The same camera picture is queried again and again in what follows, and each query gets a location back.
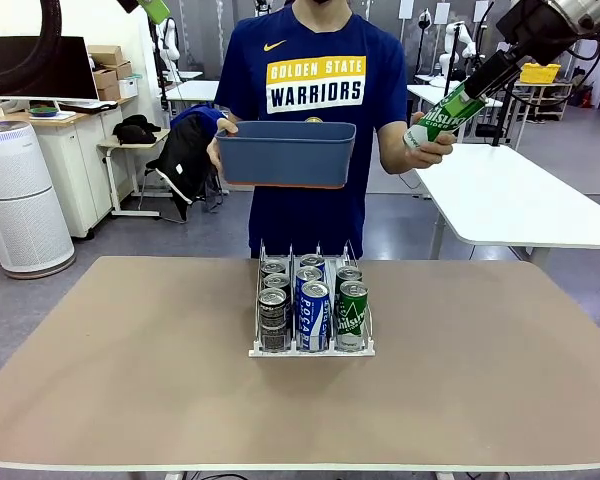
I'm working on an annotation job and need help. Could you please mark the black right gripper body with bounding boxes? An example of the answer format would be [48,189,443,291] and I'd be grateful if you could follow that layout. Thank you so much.
[494,0,581,66]

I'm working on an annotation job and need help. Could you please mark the green Chilsung Cider can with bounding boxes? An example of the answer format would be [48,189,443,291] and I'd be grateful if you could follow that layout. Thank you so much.
[403,82,489,154]
[335,265,364,287]
[336,280,370,352]

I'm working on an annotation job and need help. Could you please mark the blue plastic bin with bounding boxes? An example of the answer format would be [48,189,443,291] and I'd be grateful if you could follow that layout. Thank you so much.
[214,121,357,190]

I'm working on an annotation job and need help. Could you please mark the person's left forearm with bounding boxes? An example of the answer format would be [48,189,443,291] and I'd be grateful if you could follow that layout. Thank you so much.
[377,117,421,176]

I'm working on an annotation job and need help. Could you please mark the person's left hand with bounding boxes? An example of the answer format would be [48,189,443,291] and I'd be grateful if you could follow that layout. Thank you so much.
[404,130,456,171]

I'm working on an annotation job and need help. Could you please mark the person's right hand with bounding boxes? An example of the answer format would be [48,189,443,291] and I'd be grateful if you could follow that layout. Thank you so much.
[207,118,240,169]

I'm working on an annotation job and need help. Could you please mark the black stand pole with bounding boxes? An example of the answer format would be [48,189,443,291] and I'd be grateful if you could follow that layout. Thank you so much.
[474,74,524,147]
[437,22,461,101]

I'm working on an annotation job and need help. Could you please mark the yellow plastic crate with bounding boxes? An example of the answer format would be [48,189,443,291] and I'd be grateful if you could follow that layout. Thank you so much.
[522,62,562,84]

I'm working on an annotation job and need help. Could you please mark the wooden shelf rack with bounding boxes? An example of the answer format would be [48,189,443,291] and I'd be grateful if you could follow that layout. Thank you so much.
[512,82,574,122]

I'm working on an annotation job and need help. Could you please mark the black computer monitor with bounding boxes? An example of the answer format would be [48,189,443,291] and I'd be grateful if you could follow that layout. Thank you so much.
[0,36,100,101]

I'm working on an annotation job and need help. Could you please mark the blue jacket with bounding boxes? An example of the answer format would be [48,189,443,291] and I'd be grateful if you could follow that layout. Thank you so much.
[169,103,231,132]

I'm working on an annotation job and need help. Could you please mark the black folded clothes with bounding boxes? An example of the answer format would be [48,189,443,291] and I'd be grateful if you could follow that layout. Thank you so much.
[112,114,162,147]

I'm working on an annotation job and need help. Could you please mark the large white table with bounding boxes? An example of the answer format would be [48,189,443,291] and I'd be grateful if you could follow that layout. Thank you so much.
[412,142,600,269]

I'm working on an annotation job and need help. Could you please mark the black jacket white tag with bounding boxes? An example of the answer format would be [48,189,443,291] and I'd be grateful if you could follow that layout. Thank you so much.
[147,115,224,224]

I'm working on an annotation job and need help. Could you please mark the small white side table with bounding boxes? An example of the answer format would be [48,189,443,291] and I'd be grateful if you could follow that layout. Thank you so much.
[97,128,172,219]

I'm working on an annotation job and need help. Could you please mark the person in navy blue shirt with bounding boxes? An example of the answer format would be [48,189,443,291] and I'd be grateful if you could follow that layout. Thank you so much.
[213,0,410,260]

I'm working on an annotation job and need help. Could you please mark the white cabinet desk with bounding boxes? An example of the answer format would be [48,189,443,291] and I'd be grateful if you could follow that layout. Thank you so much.
[0,97,141,239]

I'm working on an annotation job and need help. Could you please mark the white air purifier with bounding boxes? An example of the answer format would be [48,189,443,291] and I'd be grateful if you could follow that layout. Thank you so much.
[0,119,76,280]

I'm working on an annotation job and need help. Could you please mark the black sleeved left arm cable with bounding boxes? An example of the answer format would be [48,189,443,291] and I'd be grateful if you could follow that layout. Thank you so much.
[0,0,64,96]

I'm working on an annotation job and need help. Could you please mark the white wire can dispenser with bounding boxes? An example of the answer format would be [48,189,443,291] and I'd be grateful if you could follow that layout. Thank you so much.
[247,238,376,359]

